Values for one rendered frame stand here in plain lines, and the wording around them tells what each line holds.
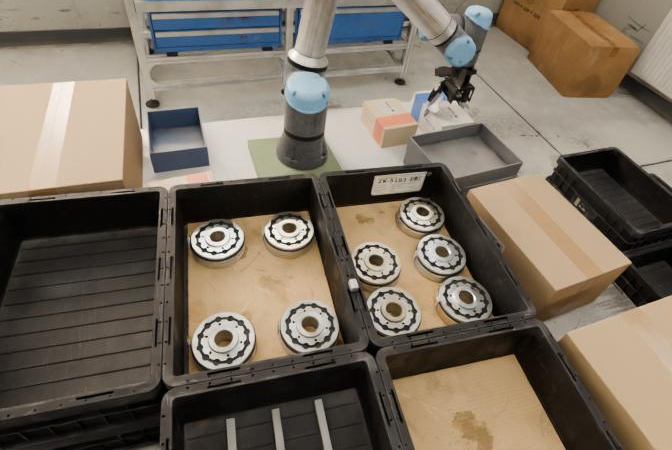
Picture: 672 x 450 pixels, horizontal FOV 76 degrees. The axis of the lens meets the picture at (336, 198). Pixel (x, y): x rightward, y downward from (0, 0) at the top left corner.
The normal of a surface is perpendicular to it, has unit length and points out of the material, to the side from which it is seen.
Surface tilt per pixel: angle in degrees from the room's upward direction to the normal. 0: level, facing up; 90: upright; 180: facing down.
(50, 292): 0
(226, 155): 0
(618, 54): 89
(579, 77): 90
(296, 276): 0
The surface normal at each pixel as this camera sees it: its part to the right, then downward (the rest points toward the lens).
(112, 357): 0.11, -0.70
